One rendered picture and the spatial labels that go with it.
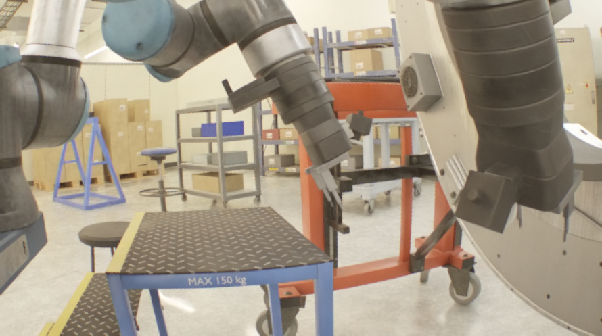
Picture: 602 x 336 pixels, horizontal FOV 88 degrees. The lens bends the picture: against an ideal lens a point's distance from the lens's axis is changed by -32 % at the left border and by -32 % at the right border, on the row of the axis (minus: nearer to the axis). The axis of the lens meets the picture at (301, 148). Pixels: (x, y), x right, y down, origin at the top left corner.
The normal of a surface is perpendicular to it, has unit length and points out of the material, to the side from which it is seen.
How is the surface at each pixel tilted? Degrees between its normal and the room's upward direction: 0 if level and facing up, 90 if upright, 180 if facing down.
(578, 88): 90
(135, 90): 90
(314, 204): 90
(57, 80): 98
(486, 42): 114
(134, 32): 96
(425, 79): 68
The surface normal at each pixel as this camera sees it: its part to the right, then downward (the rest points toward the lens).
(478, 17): -0.61, 0.48
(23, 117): 0.96, 0.29
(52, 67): 0.69, 0.16
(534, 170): -0.82, 0.41
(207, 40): 0.27, 0.68
